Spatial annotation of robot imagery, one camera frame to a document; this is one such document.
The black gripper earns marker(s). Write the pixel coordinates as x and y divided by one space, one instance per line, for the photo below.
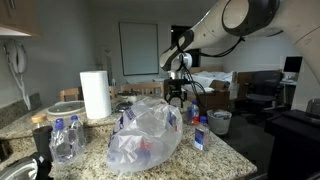
175 90

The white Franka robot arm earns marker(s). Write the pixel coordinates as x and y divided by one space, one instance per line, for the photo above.
206 33

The clear plastic bag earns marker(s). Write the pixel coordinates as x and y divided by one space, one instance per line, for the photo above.
133 133

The shrink-wrapped water bottle pack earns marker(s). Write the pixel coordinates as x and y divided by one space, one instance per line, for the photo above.
66 143

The wooden dining chair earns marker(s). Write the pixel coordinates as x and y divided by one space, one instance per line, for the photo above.
141 88
70 94

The brown cardboard box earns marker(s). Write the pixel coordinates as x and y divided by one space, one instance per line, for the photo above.
215 101

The white bowl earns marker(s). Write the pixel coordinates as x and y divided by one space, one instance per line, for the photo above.
130 97

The white bedding pile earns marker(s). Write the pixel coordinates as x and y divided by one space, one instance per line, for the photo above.
216 78

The grey trash bin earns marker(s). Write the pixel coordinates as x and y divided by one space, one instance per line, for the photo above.
218 125

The dark grey pot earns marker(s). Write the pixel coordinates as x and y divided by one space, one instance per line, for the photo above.
123 106

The white paper towel roll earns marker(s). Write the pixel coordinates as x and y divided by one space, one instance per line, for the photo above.
95 96

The black office chair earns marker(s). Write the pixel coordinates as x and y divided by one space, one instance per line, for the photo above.
263 83

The plate with glass lid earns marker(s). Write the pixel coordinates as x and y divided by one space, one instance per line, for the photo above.
66 108

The black computer monitor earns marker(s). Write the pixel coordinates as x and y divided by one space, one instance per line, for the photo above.
293 64

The black equipment cart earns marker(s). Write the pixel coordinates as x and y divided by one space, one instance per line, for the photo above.
293 146

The grey plastic appliance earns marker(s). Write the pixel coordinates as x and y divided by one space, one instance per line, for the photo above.
314 108

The dark jar with cork lid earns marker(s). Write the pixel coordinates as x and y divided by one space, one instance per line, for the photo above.
42 140

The black and silver appliance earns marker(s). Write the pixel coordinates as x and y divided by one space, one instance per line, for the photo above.
41 163

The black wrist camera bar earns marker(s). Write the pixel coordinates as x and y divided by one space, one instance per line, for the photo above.
175 81

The white wall whiteboard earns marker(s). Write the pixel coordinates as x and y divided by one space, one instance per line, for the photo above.
138 48

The white wall phone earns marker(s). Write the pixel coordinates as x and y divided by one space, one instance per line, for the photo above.
18 60

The wooden wall cabinet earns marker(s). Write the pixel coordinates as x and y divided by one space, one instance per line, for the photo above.
20 16

